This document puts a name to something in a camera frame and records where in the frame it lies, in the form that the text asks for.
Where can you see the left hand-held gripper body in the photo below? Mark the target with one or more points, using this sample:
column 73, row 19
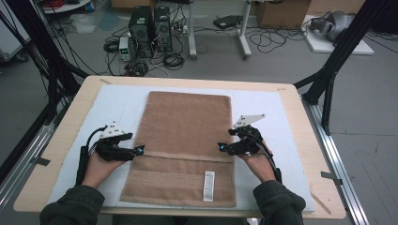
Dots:
column 112, row 151

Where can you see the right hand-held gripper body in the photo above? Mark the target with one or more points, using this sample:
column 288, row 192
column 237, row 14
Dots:
column 248, row 142

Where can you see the brown terry towel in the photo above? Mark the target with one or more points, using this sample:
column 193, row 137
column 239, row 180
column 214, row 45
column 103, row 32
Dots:
column 184, row 125

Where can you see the person's left hand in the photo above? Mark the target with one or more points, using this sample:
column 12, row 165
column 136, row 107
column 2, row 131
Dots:
column 97, row 170

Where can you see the person's right hand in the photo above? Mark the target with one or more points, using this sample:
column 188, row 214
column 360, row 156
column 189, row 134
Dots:
column 259, row 165

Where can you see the white foam mat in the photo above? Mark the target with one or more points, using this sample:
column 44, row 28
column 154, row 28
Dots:
column 269, row 103

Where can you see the black tape piece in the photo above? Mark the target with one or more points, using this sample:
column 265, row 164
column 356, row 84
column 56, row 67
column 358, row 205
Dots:
column 42, row 161
column 330, row 176

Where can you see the person's legs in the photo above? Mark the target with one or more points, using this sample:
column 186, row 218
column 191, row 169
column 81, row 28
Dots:
column 175, row 220

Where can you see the power supply with green display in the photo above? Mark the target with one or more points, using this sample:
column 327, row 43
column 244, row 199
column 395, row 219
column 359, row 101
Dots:
column 125, row 48

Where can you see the white desk legs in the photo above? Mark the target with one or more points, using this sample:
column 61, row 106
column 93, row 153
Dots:
column 244, row 31

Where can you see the black computer tower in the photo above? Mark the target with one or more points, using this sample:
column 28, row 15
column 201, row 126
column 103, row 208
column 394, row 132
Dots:
column 162, row 28
column 140, row 31

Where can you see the black flat device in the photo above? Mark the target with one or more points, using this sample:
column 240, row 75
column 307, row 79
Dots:
column 227, row 22

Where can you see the clear plastic sheet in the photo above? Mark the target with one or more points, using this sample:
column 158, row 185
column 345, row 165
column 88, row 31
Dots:
column 83, row 24

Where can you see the large cardboard box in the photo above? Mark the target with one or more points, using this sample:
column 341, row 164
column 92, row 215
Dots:
column 283, row 14

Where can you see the white floor board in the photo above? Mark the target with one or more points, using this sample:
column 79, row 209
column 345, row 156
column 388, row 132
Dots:
column 353, row 48

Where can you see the grey rounded device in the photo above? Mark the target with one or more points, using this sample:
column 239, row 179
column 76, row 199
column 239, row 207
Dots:
column 334, row 23

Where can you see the white round table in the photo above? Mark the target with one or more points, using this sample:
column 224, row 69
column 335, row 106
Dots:
column 65, row 7

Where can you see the aluminium frame rail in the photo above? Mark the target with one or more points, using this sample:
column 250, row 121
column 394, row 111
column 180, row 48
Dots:
column 338, row 162
column 28, row 156

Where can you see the black metal frame post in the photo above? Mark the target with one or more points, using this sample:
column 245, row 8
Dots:
column 344, row 43
column 40, row 40

